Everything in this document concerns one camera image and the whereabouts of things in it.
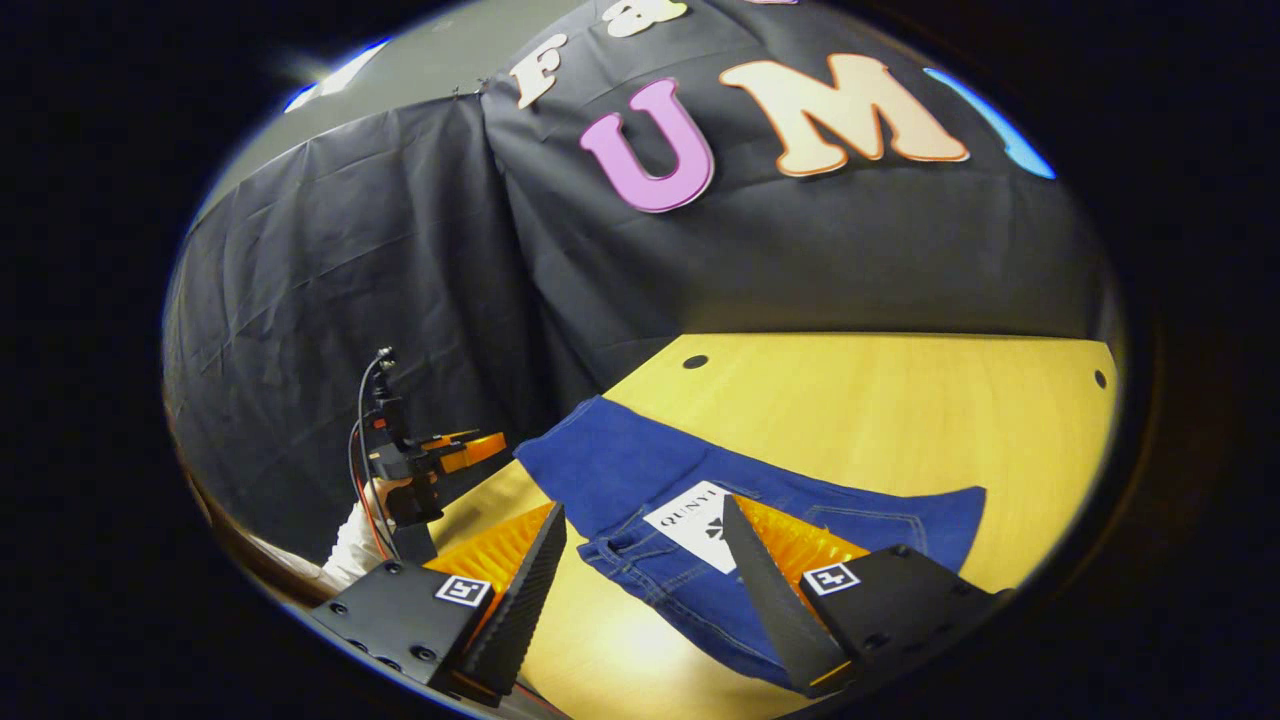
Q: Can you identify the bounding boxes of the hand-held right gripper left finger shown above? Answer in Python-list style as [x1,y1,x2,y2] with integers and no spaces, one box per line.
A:
[310,502,568,706]

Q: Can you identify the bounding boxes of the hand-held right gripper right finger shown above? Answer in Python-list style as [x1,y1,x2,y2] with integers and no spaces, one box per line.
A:
[722,493,1011,698]

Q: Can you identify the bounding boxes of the blue denim jeans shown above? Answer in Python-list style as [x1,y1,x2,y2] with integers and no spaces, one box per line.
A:
[515,395,988,691]

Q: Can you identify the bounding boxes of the black backdrop cloth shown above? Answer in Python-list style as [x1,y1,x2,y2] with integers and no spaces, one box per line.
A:
[162,0,1126,561]

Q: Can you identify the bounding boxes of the red cable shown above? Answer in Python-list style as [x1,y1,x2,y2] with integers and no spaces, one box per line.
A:
[348,420,401,561]

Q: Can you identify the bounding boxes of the black cable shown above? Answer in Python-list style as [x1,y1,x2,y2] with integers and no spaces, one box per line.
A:
[357,355,401,561]

